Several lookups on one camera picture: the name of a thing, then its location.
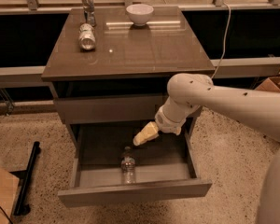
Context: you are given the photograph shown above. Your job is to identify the open middle drawer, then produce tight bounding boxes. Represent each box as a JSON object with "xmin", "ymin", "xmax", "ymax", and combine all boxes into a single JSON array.
[{"xmin": 58, "ymin": 118, "xmax": 212, "ymax": 207}]

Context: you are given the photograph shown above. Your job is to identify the silver can lying down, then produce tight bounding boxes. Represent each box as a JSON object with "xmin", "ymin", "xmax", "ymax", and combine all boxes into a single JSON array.
[{"xmin": 78, "ymin": 23, "xmax": 96, "ymax": 50}]

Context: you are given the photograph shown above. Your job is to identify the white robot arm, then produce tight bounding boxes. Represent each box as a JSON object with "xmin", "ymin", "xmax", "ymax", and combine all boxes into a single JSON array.
[{"xmin": 133, "ymin": 73, "xmax": 280, "ymax": 224}]

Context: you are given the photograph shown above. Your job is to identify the grey top drawer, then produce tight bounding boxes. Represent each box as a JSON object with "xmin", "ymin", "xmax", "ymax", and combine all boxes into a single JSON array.
[{"xmin": 54, "ymin": 94, "xmax": 166, "ymax": 124}]

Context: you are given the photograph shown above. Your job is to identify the white cable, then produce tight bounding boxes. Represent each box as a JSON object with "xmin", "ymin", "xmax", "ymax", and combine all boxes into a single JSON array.
[{"xmin": 210, "ymin": 3, "xmax": 232, "ymax": 80}]

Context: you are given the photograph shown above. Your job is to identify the white ceramic bowl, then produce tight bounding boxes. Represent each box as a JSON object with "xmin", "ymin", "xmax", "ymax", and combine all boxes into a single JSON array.
[{"xmin": 126, "ymin": 4, "xmax": 154, "ymax": 26}]

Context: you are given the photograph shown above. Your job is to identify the metal railing frame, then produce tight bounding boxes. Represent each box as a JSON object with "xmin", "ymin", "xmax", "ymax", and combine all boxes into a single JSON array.
[{"xmin": 0, "ymin": 0, "xmax": 280, "ymax": 90}]

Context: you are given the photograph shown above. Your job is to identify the brown cardboard box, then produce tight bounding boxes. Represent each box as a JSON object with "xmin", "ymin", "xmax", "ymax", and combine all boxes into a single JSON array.
[
  {"xmin": 0, "ymin": 167, "xmax": 19, "ymax": 224},
  {"xmin": 256, "ymin": 76, "xmax": 280, "ymax": 93}
]

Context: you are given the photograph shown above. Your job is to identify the brown cardboard box right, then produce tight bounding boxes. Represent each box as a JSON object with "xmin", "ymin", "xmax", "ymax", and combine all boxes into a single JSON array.
[{"xmin": 256, "ymin": 76, "xmax": 280, "ymax": 93}]

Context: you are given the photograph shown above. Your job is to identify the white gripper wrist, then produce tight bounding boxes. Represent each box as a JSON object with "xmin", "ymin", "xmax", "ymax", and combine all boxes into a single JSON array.
[{"xmin": 133, "ymin": 106, "xmax": 182, "ymax": 146}]

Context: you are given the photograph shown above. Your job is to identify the black metal bar stand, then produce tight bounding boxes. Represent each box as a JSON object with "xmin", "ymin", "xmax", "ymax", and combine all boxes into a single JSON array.
[{"xmin": 13, "ymin": 141, "xmax": 41, "ymax": 216}]

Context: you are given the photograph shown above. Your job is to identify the brown cardboard box left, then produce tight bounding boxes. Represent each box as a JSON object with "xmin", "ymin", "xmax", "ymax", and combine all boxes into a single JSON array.
[{"xmin": 0, "ymin": 167, "xmax": 19, "ymax": 224}]

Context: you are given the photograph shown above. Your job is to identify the grey drawer cabinet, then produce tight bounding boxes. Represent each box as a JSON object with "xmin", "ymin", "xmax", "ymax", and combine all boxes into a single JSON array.
[{"xmin": 42, "ymin": 7, "xmax": 214, "ymax": 141}]

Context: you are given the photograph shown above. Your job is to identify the clear glass tumbler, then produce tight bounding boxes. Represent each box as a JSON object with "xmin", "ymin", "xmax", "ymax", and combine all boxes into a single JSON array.
[{"xmin": 81, "ymin": 0, "xmax": 96, "ymax": 27}]

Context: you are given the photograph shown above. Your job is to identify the clear plastic water bottle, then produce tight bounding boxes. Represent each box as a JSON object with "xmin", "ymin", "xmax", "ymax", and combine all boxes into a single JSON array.
[{"xmin": 120, "ymin": 147, "xmax": 136, "ymax": 184}]

